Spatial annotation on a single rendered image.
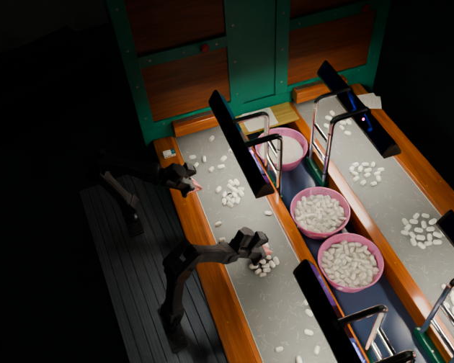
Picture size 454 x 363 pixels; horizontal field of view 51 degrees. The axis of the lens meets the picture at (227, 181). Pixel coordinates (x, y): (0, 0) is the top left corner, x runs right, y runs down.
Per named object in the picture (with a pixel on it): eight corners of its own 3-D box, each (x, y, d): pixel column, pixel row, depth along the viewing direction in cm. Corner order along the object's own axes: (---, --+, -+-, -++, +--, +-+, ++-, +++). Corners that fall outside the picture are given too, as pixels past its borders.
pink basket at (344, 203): (320, 256, 207) (321, 244, 200) (277, 220, 221) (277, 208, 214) (359, 222, 217) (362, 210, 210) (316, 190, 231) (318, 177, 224)
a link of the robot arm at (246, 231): (245, 223, 191) (225, 225, 182) (259, 236, 186) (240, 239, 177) (233, 245, 195) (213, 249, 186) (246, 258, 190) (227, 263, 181)
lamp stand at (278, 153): (246, 214, 225) (242, 148, 191) (232, 184, 238) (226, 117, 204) (283, 202, 228) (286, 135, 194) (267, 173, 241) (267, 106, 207)
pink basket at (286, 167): (294, 184, 235) (295, 171, 228) (246, 166, 245) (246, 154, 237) (314, 149, 250) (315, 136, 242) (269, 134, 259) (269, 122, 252)
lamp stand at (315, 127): (323, 189, 231) (332, 122, 198) (305, 162, 244) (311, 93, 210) (357, 178, 235) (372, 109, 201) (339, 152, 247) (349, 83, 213)
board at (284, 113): (241, 136, 247) (241, 135, 246) (231, 119, 256) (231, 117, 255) (299, 119, 252) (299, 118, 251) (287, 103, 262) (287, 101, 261)
